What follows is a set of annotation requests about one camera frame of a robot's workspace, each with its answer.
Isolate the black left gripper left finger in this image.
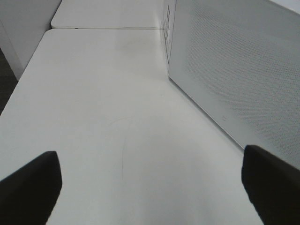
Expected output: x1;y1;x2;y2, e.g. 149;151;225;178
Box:
0;151;62;225

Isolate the white microwave oven body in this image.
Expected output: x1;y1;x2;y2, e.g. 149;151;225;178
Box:
161;0;176;63

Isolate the white microwave door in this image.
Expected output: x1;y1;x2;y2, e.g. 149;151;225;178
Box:
169;0;300;168

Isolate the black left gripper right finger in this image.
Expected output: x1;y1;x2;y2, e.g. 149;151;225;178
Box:
241;145;300;225

